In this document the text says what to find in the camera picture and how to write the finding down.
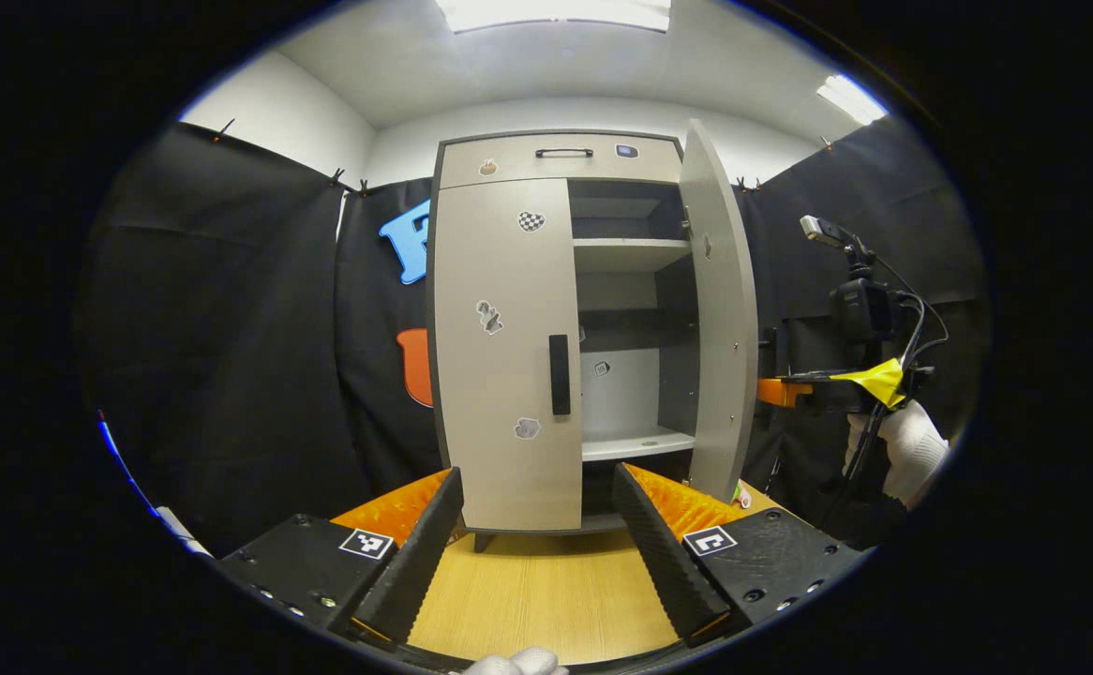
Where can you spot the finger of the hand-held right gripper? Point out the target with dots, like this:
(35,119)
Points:
(828,389)

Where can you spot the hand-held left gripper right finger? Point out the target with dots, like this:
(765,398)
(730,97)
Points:
(664,553)

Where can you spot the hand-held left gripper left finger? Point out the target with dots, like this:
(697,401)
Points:
(415,562)

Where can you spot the grey cabinet door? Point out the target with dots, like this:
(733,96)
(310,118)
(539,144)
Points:
(500,375)
(725,328)

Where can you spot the grey double-door shoe cabinet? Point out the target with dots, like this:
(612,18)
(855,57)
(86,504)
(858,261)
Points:
(631,255)

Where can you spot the pink and green small toy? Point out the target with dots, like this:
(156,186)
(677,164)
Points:
(742,497)

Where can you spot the small ceiling light panel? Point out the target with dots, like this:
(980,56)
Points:
(851,98)

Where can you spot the black backdrop cloth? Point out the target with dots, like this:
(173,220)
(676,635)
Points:
(247,356)

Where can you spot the large ceiling light panel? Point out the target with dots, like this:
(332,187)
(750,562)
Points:
(556,13)

